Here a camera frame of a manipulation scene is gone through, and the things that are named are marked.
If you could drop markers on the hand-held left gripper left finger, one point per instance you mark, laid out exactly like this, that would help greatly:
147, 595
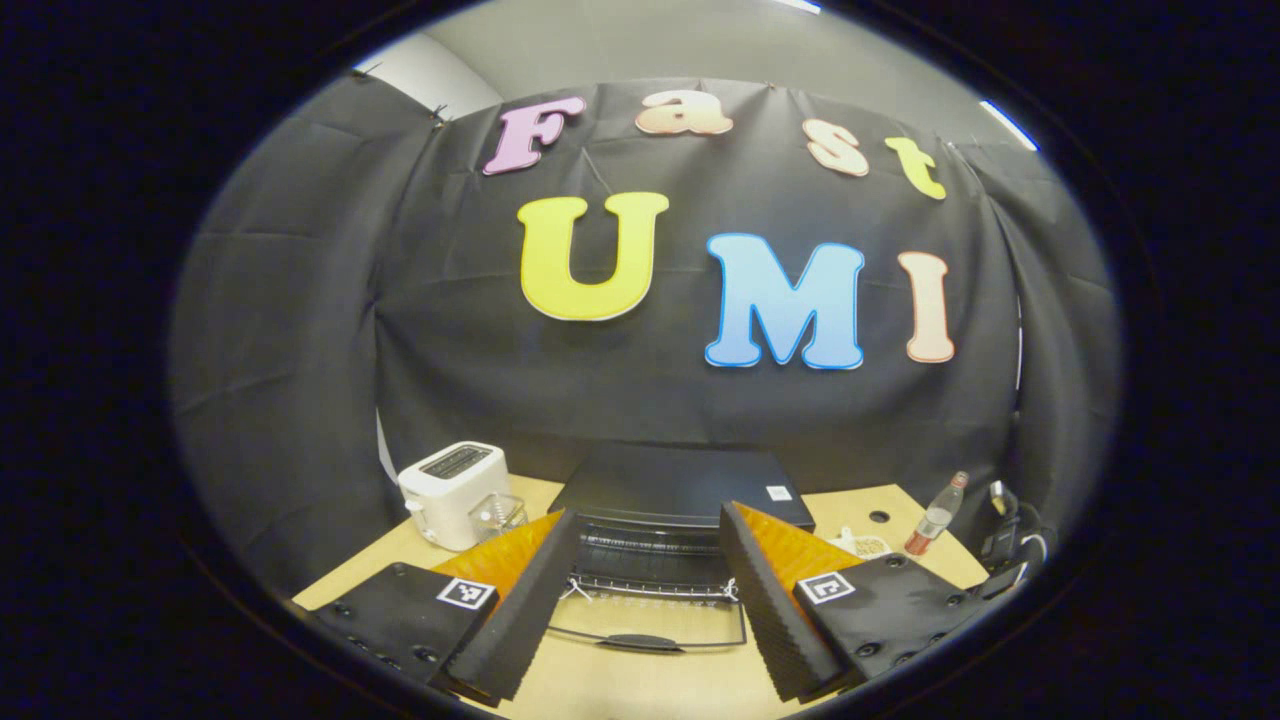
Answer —
520, 620

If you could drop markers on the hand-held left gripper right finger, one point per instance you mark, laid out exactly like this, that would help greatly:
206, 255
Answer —
770, 620

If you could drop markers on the white toaster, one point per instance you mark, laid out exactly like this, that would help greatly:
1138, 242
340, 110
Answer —
450, 490

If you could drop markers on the black electric oven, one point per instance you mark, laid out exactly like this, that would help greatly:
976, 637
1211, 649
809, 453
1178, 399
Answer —
680, 480

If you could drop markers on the white divided bean dish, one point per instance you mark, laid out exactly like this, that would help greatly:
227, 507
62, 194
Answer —
862, 545

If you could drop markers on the black backdrop cloth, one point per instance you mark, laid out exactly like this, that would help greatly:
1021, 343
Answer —
450, 350

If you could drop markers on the clear glass cup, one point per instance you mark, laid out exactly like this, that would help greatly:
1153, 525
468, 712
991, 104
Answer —
498, 517

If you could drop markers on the clear bottle with red label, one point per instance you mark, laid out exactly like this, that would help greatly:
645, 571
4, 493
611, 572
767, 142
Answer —
935, 520

